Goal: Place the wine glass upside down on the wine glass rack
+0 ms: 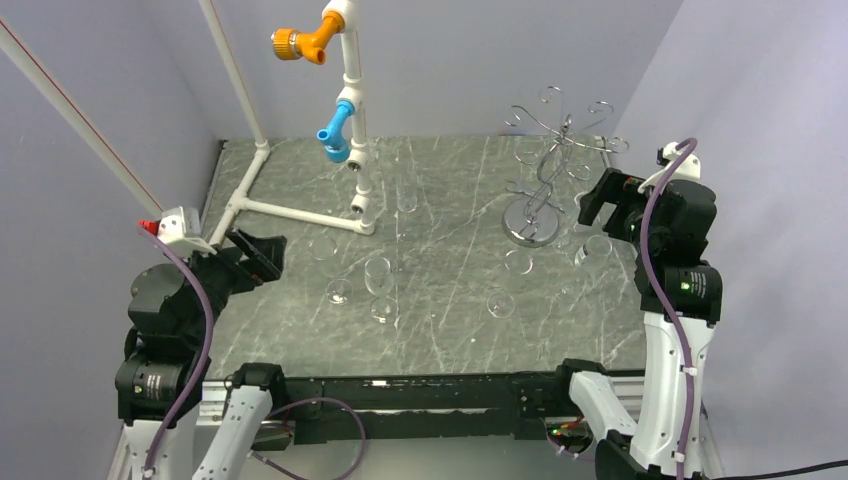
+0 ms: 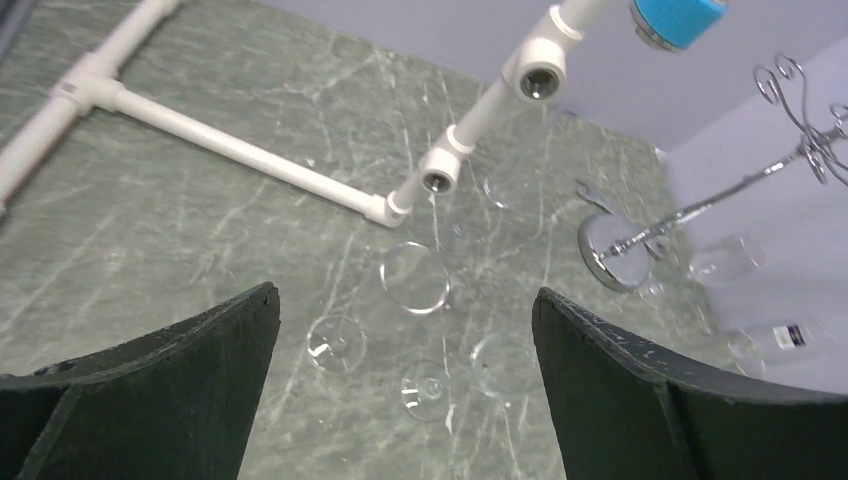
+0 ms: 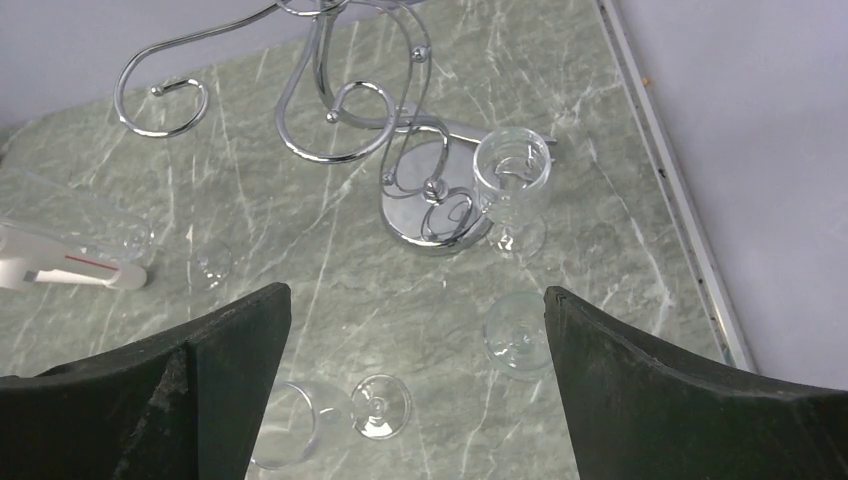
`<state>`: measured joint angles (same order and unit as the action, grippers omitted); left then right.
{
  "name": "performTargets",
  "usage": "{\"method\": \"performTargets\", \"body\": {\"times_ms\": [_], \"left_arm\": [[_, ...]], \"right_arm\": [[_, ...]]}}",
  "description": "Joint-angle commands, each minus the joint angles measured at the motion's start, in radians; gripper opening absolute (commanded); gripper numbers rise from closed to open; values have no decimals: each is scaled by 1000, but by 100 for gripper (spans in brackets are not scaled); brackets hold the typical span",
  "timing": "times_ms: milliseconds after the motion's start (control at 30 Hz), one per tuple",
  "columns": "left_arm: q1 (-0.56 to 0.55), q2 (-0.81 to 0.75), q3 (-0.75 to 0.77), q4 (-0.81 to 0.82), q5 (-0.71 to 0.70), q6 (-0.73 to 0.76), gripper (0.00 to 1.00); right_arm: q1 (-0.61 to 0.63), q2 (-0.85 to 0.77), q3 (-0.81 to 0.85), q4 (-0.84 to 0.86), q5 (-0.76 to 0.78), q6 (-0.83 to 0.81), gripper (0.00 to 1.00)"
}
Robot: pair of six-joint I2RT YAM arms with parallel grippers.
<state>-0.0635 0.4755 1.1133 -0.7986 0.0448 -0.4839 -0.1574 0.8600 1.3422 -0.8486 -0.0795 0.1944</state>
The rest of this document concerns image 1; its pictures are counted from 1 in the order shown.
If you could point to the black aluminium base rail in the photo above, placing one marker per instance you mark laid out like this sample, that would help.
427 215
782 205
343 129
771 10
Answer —
519 405

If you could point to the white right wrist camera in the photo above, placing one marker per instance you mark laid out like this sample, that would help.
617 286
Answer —
678 161

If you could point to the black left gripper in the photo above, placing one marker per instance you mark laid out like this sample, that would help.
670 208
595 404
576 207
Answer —
264 257

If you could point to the clear wine glass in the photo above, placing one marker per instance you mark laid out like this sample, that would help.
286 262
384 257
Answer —
406 185
325 252
380 282
594 246
517 265

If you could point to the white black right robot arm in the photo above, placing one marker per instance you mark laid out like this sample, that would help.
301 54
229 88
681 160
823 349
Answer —
681 297

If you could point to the chrome wine glass rack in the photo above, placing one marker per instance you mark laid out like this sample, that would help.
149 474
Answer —
533 219

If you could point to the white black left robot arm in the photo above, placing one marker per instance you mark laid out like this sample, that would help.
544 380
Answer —
159 384

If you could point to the orange pipe nozzle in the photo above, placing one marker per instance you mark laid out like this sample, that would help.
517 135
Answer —
290 44

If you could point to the blue pipe nozzle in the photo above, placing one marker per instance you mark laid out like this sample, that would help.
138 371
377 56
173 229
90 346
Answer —
331 137

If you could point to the white diagonal pole red stripe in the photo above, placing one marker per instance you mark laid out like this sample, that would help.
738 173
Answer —
15 48

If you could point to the white PVC pipe frame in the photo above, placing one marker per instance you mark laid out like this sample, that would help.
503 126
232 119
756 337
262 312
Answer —
355 132

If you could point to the clear wine glass back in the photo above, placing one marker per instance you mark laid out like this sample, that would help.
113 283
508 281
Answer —
406 185

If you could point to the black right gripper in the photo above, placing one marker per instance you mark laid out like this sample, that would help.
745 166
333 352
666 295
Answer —
614 187

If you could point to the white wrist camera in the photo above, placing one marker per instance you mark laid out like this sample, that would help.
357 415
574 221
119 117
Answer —
678 161
179 229

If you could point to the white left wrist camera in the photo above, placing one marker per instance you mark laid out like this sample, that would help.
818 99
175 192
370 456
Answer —
179 229

